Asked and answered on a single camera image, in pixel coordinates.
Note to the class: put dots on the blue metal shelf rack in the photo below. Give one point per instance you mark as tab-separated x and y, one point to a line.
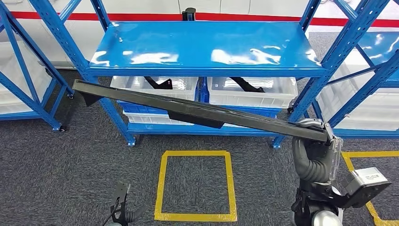
367	134
31	104
202	46

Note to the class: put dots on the black bracket part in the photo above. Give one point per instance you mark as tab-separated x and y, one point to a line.
246	85
159	83

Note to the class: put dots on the black stanchion post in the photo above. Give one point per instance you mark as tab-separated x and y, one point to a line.
188	14

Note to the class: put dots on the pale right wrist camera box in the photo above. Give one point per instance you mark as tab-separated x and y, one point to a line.
367	184

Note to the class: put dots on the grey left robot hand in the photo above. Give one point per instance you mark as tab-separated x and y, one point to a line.
134	214

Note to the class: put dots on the long black plastic part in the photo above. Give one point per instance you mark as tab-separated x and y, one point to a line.
199	112

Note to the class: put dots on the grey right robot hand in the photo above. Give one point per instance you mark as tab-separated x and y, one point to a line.
330	156

